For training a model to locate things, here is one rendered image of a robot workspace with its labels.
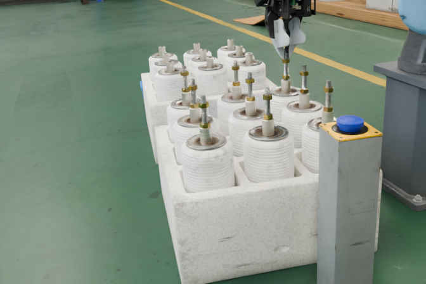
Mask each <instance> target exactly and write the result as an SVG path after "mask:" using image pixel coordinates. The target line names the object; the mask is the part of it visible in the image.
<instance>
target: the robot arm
mask: <svg viewBox="0 0 426 284"><path fill-rule="evenodd" d="M254 1H255V4H256V6H257V7H259V6H262V7H265V9H266V12H265V18H264V19H265V25H266V28H267V31H268V34H269V37H270V38H271V40H272V43H273V45H274V47H275V49H276V51H277V53H278V54H279V55H280V57H281V58H283V59H285V52H286V53H288V58H290V57H291V55H292V53H293V51H294V49H295V45H296V44H302V43H304V42H305V41H306V35H305V33H303V31H301V29H300V23H301V21H302V17H308V16H311V15H316V0H314V9H313V10H312V9H311V0H254ZM397 7H398V12H399V16H400V17H401V20H402V21H403V23H404V24H405V25H406V26H407V27H408V28H409V30H408V35H407V38H406V40H405V42H404V46H403V48H402V51H401V54H399V56H398V61H397V67H398V69H400V70H402V71H404V72H408V73H411V74H418V75H426V0H398V4H397ZM280 17H282V18H284V19H287V20H286V21H285V27H284V22H283V20H282V19H279V18H280ZM285 30H286V32H287V33H286V32H285ZM284 46H285V49H284Z"/></svg>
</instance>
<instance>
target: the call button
mask: <svg viewBox="0 0 426 284"><path fill-rule="evenodd" d="M337 125H338V126H339V129H340V130H341V131H345V132H356V131H359V130H361V127H363V126H364V119H362V118H361V117H358V116H356V115H343V116H340V117H339V118H337Z"/></svg>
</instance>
